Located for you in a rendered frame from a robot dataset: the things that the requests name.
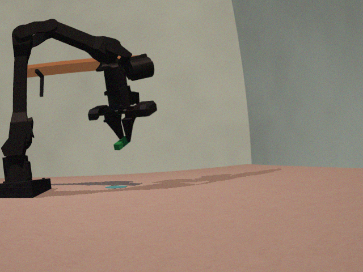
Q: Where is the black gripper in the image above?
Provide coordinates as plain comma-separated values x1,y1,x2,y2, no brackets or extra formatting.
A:
88,83,157,142

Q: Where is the green rectangular block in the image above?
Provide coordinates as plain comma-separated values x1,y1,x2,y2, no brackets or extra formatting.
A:
114,136,129,150

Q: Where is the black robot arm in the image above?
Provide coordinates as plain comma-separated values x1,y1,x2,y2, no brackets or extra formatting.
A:
1,19,154,183

